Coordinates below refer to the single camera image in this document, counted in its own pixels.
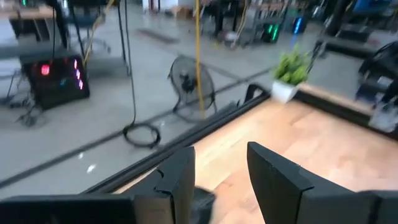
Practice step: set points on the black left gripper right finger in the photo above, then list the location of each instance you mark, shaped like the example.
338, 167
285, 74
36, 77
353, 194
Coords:
280, 193

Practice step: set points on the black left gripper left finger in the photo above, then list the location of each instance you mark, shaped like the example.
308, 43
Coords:
174, 193

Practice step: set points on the small black tray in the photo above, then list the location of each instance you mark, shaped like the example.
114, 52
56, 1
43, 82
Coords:
203, 203

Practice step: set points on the black floor fan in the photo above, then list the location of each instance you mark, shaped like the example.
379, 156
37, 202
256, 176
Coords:
191, 87

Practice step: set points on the green plant in white pot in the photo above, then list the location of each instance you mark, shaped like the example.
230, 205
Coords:
291, 70

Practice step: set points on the dark floor mat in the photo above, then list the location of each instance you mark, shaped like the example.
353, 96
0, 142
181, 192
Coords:
157, 35

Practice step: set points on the black computer tower lit fans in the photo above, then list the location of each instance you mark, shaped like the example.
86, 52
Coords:
57, 82

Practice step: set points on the computer tower green lights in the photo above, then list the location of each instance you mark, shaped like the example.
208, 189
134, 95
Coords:
271, 32

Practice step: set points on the computer tower blue lights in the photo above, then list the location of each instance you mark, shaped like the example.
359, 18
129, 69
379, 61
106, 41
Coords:
297, 25

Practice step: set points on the cardboard box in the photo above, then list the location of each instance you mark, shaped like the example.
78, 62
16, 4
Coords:
180, 11

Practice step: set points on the long wooden desk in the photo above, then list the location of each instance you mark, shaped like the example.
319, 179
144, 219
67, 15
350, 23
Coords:
28, 12

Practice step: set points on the silver arm base bracket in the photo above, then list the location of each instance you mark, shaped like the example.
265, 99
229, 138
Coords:
384, 118

